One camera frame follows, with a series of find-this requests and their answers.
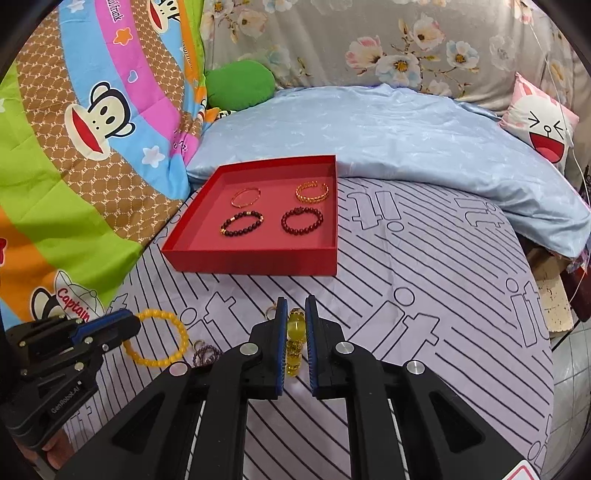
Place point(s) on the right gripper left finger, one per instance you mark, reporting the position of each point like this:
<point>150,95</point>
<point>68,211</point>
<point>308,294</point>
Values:
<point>189,422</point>

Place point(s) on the green plush cushion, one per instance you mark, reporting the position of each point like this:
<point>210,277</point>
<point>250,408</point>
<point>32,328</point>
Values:
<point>239,85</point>

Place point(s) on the striped lavender bed sheet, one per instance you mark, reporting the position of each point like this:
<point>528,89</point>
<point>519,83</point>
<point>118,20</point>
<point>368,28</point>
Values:
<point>424,273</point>

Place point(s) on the gold hoop earring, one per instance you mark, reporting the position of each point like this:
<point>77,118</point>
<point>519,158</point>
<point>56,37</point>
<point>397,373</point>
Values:
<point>269,315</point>

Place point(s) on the thin rose gold bangle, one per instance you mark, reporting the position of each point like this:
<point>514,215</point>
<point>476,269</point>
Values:
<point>245,197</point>

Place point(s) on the light blue pillow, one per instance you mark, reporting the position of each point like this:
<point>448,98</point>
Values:
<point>399,134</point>

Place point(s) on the pink cartoon face pillow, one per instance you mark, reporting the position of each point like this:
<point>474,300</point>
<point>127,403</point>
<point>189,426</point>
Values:
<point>541,122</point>

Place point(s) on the red cardboard tray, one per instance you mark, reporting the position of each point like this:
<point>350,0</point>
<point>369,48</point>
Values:
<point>276,236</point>

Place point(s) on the grey floral quilt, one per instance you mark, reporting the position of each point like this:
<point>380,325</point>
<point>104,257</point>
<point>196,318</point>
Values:
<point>467,50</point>

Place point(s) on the left hand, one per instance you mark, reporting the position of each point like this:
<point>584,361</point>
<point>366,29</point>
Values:
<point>56,452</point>

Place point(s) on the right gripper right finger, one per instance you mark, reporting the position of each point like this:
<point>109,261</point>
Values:
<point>404,422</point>

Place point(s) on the gold chain bangle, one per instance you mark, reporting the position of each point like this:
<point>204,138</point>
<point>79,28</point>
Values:
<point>312,192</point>

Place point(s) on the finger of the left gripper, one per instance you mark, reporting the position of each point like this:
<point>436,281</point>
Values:
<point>114,319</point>
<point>113,337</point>

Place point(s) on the cartoon monkey quilt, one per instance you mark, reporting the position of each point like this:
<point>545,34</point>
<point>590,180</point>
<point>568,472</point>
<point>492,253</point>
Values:
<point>102,107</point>

